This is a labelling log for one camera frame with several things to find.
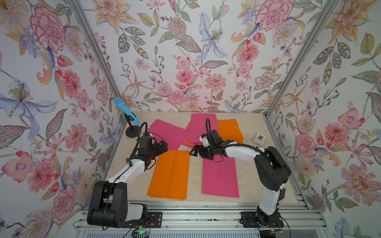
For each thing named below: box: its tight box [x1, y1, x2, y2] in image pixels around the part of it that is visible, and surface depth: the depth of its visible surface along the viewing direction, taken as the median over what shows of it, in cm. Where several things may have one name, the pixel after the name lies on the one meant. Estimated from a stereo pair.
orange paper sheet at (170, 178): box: [147, 149, 191, 201], surface depth 89 cm
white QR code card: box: [253, 132, 267, 146], surface depth 106 cm
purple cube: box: [279, 187, 286, 201], surface depth 79 cm
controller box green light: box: [132, 230, 150, 238], surface depth 75 cm
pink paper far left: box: [147, 119, 186, 151], surface depth 116 cm
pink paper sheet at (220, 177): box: [201, 154, 240, 198], surface depth 88 cm
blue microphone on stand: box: [113, 97, 142, 139], surface depth 97 cm
